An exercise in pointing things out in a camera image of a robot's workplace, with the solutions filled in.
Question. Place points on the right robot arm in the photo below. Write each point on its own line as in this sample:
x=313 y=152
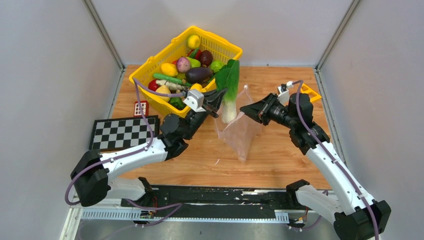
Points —
x=354 y=213

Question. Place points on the dark red round fruit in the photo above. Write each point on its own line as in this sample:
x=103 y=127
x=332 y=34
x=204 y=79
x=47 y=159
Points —
x=206 y=58

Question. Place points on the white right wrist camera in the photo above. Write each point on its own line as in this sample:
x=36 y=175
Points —
x=283 y=92

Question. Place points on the clear zip top bag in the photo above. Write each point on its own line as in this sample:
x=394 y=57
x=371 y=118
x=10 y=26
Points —
x=238 y=133

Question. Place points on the yellow lemon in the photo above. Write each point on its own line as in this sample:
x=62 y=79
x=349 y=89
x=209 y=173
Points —
x=169 y=69

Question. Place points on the green cucumber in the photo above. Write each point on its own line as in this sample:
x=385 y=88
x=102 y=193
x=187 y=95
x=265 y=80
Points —
x=171 y=79

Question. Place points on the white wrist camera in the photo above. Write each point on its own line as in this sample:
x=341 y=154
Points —
x=283 y=92
x=194 y=99

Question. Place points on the yellow green lime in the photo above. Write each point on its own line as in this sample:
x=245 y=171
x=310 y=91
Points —
x=193 y=41

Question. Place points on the purple onion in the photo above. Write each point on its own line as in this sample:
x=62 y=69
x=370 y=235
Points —
x=183 y=64

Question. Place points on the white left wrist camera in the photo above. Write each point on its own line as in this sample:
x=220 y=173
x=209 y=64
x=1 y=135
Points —
x=194 y=99

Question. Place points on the yellow plastic basket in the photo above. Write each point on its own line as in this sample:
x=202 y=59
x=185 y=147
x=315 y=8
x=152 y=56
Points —
x=220 y=48

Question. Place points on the black white checkerboard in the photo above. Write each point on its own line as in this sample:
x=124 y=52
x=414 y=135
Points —
x=122 y=133

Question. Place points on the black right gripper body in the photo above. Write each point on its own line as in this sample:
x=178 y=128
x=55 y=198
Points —
x=271 y=110

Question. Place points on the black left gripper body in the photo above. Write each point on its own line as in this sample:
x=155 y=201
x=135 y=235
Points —
x=209 y=107

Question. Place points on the green white bok choy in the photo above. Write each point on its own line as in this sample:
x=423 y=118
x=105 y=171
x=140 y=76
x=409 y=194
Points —
x=228 y=78

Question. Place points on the red window toy block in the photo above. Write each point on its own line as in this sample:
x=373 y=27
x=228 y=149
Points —
x=141 y=107

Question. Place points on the beige pear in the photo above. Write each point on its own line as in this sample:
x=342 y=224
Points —
x=163 y=93

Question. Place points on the light green round fruit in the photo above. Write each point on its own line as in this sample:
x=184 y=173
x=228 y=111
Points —
x=216 y=66

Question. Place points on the dark purple eggplant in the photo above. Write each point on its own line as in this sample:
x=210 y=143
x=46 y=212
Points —
x=198 y=74

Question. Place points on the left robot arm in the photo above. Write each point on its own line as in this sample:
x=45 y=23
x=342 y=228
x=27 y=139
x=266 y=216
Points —
x=96 y=176

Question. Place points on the yellow triangle toy block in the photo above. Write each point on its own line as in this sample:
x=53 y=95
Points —
x=314 y=96

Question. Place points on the green bell pepper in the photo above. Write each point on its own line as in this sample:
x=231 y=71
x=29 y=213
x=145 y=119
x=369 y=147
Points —
x=177 y=103

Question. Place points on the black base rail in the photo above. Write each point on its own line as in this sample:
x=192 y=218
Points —
x=211 y=202

